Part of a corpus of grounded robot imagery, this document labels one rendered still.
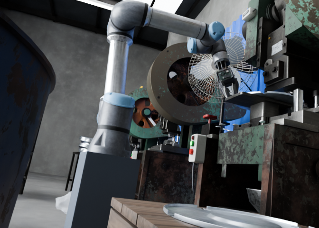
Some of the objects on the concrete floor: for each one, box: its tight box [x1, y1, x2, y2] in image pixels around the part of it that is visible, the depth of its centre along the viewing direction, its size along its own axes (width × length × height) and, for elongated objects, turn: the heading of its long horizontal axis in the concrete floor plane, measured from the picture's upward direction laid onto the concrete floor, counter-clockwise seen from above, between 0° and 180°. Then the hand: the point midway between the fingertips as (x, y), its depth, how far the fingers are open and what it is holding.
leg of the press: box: [194, 134, 262, 211], centre depth 139 cm, size 92×12×90 cm, turn 136°
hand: (233, 101), depth 123 cm, fingers closed
